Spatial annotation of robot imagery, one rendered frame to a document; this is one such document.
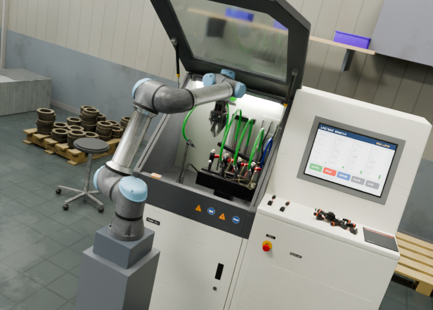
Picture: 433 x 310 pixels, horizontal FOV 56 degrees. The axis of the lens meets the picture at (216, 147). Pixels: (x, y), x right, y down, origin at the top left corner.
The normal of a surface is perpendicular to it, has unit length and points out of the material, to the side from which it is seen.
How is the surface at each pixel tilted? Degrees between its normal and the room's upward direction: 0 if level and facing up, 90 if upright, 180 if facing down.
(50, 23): 90
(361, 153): 76
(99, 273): 90
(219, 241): 90
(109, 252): 90
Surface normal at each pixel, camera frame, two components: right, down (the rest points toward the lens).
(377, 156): -0.23, 0.01
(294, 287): -0.30, 0.24
